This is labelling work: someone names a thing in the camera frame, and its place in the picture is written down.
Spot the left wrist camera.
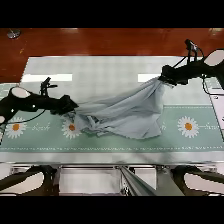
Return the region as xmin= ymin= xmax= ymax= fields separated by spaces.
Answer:
xmin=39 ymin=76 xmax=59 ymax=98

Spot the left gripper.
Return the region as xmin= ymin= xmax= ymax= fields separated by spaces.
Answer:
xmin=57 ymin=95 xmax=80 ymax=116

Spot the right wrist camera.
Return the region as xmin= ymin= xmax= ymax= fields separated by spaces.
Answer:
xmin=184 ymin=38 xmax=200 ymax=64

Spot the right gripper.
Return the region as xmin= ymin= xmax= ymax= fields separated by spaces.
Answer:
xmin=158 ymin=64 xmax=184 ymax=87

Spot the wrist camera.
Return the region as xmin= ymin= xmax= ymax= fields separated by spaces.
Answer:
xmin=184 ymin=38 xmax=200 ymax=64
xmin=39 ymin=76 xmax=59 ymax=98

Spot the silver frame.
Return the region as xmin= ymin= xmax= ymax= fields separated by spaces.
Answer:
xmin=0 ymin=161 xmax=224 ymax=197

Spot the black cable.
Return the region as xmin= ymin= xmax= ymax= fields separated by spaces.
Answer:
xmin=4 ymin=109 xmax=47 ymax=126

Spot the grey shirt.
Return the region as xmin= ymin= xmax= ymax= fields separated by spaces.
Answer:
xmin=65 ymin=76 xmax=168 ymax=140

